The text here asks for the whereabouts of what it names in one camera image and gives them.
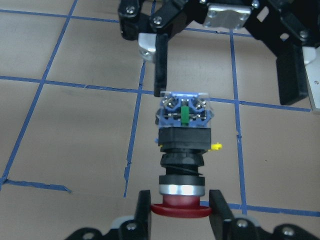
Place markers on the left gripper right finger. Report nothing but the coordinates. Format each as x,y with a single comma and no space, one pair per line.
224,224

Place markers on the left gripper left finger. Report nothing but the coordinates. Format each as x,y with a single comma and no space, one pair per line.
138,228

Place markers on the red emergency stop button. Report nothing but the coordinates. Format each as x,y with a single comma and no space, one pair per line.
184,136

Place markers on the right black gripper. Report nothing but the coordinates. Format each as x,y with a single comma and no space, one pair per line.
284,26

